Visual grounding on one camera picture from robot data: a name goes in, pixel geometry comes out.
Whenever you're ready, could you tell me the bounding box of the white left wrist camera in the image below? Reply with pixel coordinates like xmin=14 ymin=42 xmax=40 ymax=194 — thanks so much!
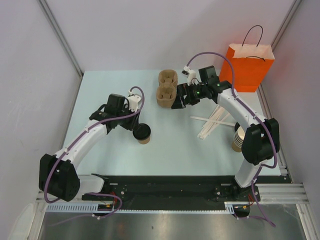
xmin=127 ymin=90 xmax=142 ymax=112

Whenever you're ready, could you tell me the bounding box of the brown pulp cup carrier stack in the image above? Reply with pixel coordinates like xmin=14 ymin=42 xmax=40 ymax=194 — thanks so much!
xmin=155 ymin=69 xmax=178 ymax=108

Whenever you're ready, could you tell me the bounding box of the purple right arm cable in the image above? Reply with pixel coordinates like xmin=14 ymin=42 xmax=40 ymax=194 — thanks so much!
xmin=187 ymin=51 xmax=278 ymax=228

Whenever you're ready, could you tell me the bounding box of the black plastic cup lid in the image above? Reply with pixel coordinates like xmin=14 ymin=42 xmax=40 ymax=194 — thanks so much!
xmin=132 ymin=123 xmax=151 ymax=141

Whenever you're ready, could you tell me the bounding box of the stack of paper cups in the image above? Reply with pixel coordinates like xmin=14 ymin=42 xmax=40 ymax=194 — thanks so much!
xmin=231 ymin=126 xmax=246 ymax=153

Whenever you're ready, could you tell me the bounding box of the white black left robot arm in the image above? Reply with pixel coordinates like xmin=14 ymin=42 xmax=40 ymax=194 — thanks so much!
xmin=39 ymin=91 xmax=145 ymax=204

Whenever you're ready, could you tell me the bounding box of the white slotted cable duct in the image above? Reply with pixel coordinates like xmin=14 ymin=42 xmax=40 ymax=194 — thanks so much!
xmin=46 ymin=202 xmax=116 ymax=213

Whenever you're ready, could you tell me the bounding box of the white wrapped straw pile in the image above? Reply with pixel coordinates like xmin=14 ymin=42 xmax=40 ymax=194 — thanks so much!
xmin=197 ymin=106 xmax=230 ymax=140

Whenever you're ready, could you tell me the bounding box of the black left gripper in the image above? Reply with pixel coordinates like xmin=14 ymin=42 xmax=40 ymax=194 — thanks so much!
xmin=116 ymin=104 xmax=140 ymax=131

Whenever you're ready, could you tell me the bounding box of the stack of black lids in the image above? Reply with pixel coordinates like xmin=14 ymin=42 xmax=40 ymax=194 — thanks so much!
xmin=234 ymin=122 xmax=240 ymax=132

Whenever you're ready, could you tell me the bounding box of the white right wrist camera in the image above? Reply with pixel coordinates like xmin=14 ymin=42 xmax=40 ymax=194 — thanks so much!
xmin=181 ymin=65 xmax=196 ymax=86

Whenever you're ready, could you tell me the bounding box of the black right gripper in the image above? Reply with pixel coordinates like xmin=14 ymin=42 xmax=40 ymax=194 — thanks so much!
xmin=171 ymin=81 xmax=208 ymax=109

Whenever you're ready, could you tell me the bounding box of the aluminium frame rail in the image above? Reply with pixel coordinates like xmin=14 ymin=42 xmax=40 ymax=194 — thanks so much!
xmin=256 ymin=183 xmax=309 ymax=204

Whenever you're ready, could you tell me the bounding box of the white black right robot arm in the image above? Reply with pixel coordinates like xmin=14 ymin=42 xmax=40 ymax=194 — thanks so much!
xmin=171 ymin=66 xmax=280 ymax=201

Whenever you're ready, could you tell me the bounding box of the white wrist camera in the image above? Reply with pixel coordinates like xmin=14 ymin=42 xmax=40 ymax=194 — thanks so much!
xmin=181 ymin=65 xmax=196 ymax=86
xmin=127 ymin=90 xmax=142 ymax=112

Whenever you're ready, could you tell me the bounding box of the brown paper coffee cup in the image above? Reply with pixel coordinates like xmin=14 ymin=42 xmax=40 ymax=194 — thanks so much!
xmin=138 ymin=136 xmax=151 ymax=145

